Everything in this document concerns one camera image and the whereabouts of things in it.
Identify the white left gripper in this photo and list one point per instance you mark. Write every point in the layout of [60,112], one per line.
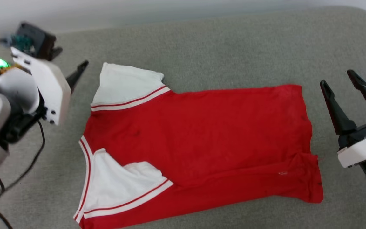
[48,86]

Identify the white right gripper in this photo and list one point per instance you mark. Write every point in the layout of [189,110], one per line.
[362,149]

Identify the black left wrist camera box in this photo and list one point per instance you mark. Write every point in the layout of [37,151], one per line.
[38,39]

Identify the red and white T-shirt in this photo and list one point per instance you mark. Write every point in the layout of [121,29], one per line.
[208,136]

